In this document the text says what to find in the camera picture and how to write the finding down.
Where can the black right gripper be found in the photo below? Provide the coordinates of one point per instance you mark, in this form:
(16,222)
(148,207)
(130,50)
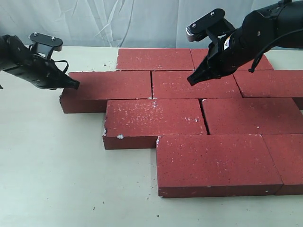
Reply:
(226,57)

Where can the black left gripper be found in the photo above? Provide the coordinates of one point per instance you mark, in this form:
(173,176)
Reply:
(17,59)

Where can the lone red brick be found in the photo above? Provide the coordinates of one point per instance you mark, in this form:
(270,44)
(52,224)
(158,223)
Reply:
(98,87)

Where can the speckled chipped red brick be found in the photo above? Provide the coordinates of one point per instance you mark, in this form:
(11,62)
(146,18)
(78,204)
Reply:
(137,124)

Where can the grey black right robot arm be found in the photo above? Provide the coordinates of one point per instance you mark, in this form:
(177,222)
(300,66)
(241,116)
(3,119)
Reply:
(276,25)

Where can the right edge red brick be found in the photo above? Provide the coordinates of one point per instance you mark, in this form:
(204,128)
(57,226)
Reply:
(271,84)

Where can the white fabric backdrop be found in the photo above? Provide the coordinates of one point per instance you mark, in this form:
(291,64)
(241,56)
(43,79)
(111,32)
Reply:
(117,23)

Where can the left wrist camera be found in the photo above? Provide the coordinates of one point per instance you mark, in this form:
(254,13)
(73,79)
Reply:
(45,44)

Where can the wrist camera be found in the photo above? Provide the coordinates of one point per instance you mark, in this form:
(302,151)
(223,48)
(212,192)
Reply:
(45,44)
(212,25)

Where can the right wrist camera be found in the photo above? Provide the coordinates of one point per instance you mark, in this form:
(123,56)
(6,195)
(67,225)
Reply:
(212,25)

